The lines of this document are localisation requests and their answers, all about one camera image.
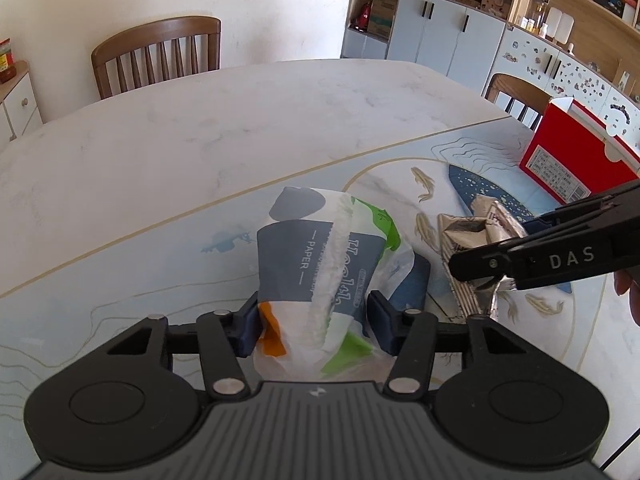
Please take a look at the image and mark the red lidded jar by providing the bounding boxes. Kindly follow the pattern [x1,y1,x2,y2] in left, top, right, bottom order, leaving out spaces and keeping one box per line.
[0,37,17,84]

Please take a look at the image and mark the person's right hand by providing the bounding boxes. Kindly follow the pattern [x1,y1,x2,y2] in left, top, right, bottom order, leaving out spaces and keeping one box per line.
[614,266,640,328]

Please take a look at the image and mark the white tissue paper pack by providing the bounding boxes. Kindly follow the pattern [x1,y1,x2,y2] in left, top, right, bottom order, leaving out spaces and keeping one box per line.
[252,186,416,381]

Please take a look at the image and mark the silver foil packet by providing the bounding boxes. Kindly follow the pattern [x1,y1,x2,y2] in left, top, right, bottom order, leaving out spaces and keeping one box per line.
[436,195,531,321]

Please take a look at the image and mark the brown wooden slatted chair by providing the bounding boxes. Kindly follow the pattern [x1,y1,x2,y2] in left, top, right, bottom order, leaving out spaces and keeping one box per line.
[91,16,222,101]
[482,72,551,133]

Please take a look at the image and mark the white rectangular container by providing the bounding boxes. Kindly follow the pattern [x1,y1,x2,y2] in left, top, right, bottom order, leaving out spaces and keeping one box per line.
[544,7,575,45]

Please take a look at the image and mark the white sideboard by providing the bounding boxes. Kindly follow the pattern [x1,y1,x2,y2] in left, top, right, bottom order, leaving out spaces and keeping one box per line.
[0,60,45,147]

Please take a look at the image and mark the white marble desktop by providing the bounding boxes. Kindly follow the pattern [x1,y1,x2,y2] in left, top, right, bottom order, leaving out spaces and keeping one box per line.
[0,58,640,466]

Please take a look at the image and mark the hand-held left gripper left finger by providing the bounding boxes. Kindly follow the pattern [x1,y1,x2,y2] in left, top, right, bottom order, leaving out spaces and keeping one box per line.
[106,300,264,402]

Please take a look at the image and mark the white cabinet with stickers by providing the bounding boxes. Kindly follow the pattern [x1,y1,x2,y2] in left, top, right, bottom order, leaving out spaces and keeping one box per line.
[482,22,640,128]

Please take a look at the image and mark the red cardboard shoe box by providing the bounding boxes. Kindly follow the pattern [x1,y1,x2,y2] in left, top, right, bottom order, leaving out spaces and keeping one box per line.
[519,97,640,206]

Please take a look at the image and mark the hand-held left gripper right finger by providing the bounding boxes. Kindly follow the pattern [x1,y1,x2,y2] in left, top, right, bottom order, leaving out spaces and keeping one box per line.
[366,291,528,403]

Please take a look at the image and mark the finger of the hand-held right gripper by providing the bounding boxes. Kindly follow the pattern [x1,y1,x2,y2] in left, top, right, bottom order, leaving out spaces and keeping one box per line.
[447,212,640,292]
[524,178,640,239]

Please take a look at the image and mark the grey lower cabinet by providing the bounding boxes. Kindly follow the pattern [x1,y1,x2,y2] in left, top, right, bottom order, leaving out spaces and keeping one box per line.
[387,0,508,80]

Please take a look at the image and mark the wooden wall shelf unit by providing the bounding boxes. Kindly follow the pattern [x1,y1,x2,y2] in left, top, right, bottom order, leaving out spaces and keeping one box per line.
[400,0,640,106]

